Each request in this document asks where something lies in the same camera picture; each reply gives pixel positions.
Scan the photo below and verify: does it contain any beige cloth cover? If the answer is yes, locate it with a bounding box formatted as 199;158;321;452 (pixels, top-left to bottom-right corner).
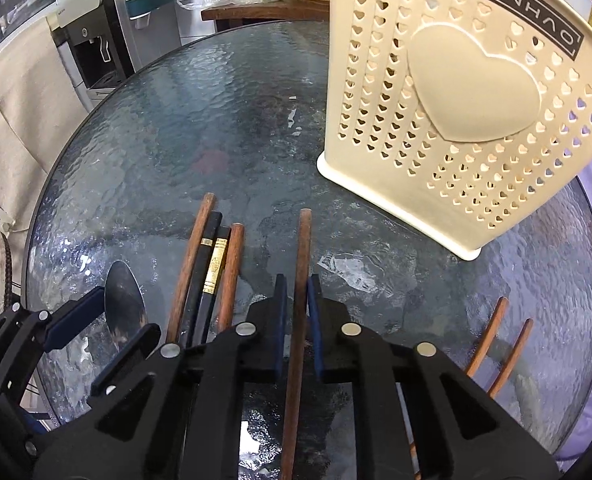
0;18;87;314

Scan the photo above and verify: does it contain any cream perforated utensil holder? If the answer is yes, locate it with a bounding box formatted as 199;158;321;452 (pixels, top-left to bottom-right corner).
317;0;592;260

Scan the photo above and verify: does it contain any silver metal spoon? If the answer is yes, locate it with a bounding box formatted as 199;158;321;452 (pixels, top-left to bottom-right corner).
104;260;147;350

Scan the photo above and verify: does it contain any brown chopstick crossed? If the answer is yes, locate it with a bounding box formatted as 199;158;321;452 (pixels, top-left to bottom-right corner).
488;318;534;399
407;296;511;466

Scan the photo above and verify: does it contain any brown wooden chopstick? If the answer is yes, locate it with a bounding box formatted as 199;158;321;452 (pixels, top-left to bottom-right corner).
166;193;215;344
218;223;245;333

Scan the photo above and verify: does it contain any round glass table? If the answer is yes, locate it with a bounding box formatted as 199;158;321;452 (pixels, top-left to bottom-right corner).
23;22;592;478

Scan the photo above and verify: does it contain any water dispenser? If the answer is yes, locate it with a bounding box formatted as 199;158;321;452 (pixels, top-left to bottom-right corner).
47;0;182;111

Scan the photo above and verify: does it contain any black chopstick gold band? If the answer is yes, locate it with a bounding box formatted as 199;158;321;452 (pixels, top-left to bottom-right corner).
192;226;231;347

